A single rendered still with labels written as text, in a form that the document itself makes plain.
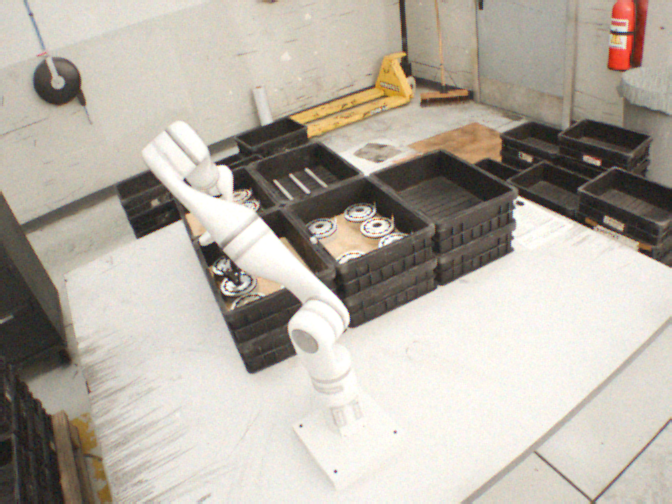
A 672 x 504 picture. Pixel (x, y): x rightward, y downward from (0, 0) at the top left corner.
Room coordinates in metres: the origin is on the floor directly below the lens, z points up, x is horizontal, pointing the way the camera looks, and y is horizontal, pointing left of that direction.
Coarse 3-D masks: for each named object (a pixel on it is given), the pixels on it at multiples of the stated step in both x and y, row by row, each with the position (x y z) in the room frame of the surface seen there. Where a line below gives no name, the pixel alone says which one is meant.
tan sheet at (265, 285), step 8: (280, 240) 1.32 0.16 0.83; (288, 248) 1.27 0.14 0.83; (296, 256) 1.21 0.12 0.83; (304, 264) 1.17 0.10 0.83; (216, 280) 1.17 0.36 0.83; (264, 280) 1.13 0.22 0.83; (264, 288) 1.09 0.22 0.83; (272, 288) 1.08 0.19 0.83; (280, 288) 1.08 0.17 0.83; (232, 304) 1.05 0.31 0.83
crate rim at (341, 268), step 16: (368, 176) 1.44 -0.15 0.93; (320, 192) 1.39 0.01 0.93; (384, 192) 1.32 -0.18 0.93; (288, 208) 1.33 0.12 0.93; (304, 224) 1.22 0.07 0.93; (432, 224) 1.09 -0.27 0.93; (400, 240) 1.05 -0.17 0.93; (416, 240) 1.06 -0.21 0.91; (368, 256) 1.01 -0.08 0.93; (384, 256) 1.02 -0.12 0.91; (336, 272) 1.00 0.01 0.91
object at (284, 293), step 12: (264, 216) 1.32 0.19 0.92; (288, 216) 1.29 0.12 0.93; (300, 228) 1.20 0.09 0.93; (204, 264) 1.12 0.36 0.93; (324, 276) 0.97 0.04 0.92; (216, 288) 1.00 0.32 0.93; (264, 300) 0.92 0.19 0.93; (276, 300) 0.93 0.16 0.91; (228, 312) 0.90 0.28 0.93; (240, 312) 0.90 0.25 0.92; (252, 312) 0.91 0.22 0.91
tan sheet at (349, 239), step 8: (336, 216) 1.40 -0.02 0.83; (344, 224) 1.34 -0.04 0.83; (344, 232) 1.29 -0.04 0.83; (352, 232) 1.28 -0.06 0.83; (360, 232) 1.27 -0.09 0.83; (336, 240) 1.26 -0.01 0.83; (344, 240) 1.25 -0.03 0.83; (352, 240) 1.24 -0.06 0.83; (360, 240) 1.23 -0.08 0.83; (328, 248) 1.22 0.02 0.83; (336, 248) 1.21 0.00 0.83; (344, 248) 1.21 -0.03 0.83; (352, 248) 1.20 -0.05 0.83; (360, 248) 1.19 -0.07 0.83; (368, 248) 1.18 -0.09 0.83; (376, 248) 1.17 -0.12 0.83; (336, 256) 1.17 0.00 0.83
